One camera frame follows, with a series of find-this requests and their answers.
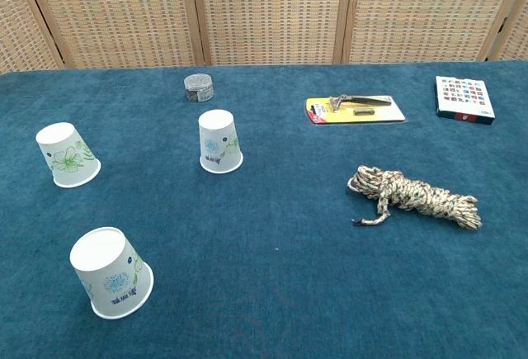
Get paper cup green flower print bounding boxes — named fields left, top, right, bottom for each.
left=35, top=121, right=102, bottom=189

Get paper cup blue flower print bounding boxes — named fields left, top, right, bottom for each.
left=68, top=226, right=155, bottom=320
left=198, top=109, right=244, bottom=175

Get small clear round jar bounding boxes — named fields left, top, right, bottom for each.
left=183, top=73, right=215, bottom=103

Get razor in yellow blister pack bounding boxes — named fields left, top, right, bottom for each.
left=304, top=94, right=407, bottom=127

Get blue table cloth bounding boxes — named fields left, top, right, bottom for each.
left=0, top=60, right=528, bottom=359

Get woven wooden folding screen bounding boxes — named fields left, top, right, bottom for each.
left=0, top=0, right=528, bottom=75

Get white card box colourful squares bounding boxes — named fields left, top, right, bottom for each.
left=435, top=75, right=495, bottom=128

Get beige patterned rope bundle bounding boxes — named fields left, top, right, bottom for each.
left=346, top=164, right=483, bottom=231

